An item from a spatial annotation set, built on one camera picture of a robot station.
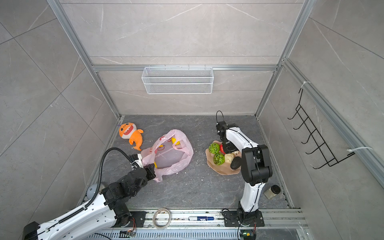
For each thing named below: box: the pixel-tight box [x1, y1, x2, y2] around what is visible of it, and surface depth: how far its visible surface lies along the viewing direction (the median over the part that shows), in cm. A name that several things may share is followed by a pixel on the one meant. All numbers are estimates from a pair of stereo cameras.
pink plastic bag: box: [141, 129, 194, 183], surface depth 88 cm
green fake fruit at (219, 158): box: [213, 152, 225, 166], surface depth 90 cm
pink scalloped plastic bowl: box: [205, 140, 241, 175], surface depth 92 cm
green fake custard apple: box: [208, 142, 220, 154], surface depth 92 cm
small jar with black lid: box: [264, 185, 281, 200], surface depth 76 cm
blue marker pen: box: [188, 216, 215, 221], surface depth 74 cm
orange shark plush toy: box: [119, 122, 144, 151], surface depth 103 cm
